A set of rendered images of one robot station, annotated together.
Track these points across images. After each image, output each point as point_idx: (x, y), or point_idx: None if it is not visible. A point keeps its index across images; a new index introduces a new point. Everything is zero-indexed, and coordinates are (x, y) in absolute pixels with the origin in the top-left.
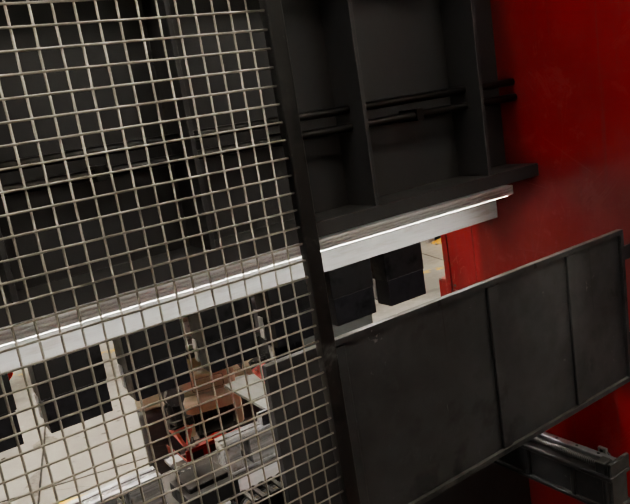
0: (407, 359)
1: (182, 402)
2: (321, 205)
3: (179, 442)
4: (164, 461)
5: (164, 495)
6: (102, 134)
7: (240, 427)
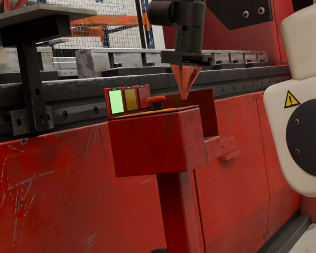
0: None
1: (149, 21)
2: None
3: (190, 87)
4: (68, 41)
5: (77, 71)
6: None
7: (103, 89)
